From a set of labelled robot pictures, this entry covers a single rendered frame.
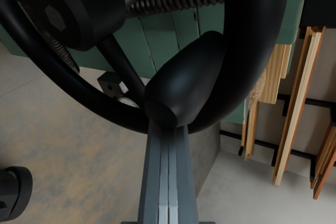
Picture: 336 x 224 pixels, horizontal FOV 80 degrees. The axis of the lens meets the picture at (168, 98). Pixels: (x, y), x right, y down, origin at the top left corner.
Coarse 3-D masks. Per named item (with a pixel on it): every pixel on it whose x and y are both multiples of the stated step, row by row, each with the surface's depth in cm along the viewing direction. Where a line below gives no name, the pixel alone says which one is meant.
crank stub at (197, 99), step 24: (192, 48) 9; (216, 48) 9; (168, 72) 8; (192, 72) 8; (216, 72) 9; (144, 96) 8; (168, 96) 7; (192, 96) 7; (168, 120) 8; (192, 120) 8
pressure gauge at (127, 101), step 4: (128, 92) 46; (120, 96) 50; (124, 96) 45; (128, 96) 45; (132, 96) 45; (120, 100) 47; (124, 100) 46; (128, 100) 45; (132, 100) 44; (128, 104) 46; (132, 104) 45; (136, 104) 44
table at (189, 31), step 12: (180, 12) 21; (192, 12) 20; (180, 24) 22; (192, 24) 21; (180, 36) 23; (192, 36) 22; (180, 48) 24; (240, 108) 38; (228, 120) 42; (240, 120) 40
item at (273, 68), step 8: (280, 48) 43; (272, 56) 45; (280, 56) 44; (272, 64) 46; (280, 64) 45; (272, 72) 47; (280, 72) 47; (272, 80) 48; (264, 88) 51; (272, 88) 50; (264, 96) 53; (272, 96) 51
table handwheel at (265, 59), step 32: (0, 0) 21; (32, 0) 15; (64, 0) 13; (96, 0) 14; (128, 0) 18; (224, 0) 10; (256, 0) 9; (32, 32) 24; (64, 32) 15; (96, 32) 15; (224, 32) 11; (256, 32) 9; (64, 64) 26; (128, 64) 18; (224, 64) 12; (256, 64) 11; (96, 96) 25; (224, 96) 13; (128, 128) 24; (192, 128) 17
